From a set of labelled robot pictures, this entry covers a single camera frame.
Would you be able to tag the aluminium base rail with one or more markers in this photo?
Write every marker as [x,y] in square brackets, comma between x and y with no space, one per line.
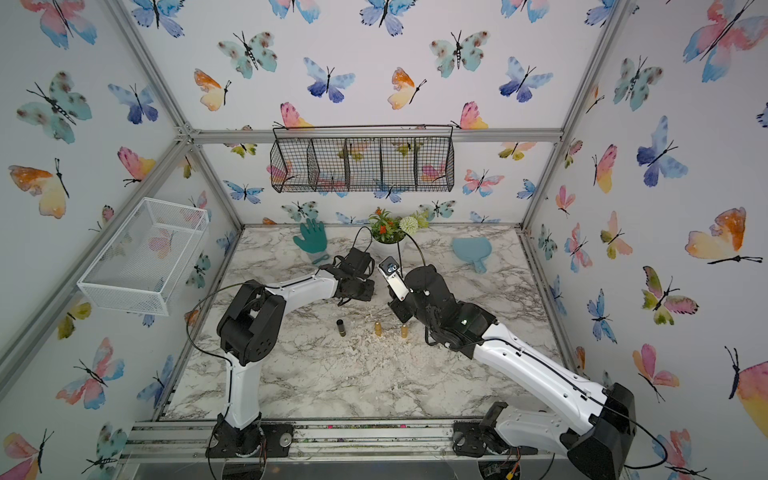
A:
[320,440]

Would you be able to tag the artificial flower plant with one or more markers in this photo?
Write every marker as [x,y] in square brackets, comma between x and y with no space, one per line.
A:
[387,228]

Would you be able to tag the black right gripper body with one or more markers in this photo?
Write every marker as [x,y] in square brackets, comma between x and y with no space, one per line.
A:
[404,311]

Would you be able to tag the teal hand-shaped silicone mat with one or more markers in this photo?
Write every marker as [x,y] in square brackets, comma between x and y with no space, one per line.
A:
[312,240]

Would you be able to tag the light blue handled dish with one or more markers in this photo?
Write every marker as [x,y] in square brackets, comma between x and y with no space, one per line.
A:
[473,251]

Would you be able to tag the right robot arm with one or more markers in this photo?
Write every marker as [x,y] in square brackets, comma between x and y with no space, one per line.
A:
[592,425]

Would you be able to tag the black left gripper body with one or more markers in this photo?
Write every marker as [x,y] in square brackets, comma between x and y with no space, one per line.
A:
[363,291]

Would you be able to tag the black wire wall basket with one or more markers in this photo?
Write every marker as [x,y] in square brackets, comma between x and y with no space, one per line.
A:
[363,159]

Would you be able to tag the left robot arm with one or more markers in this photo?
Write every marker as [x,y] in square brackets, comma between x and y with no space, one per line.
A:
[248,332]

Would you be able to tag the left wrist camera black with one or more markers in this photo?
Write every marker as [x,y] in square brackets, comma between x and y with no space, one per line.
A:
[357,263]

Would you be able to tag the white mesh wall basket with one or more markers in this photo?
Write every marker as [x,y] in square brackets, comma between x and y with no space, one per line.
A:
[139,267]

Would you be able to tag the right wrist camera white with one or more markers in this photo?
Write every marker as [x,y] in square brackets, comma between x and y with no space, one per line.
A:
[391,271]

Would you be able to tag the white flower pot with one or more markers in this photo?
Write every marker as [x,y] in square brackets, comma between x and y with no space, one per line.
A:
[384,250]

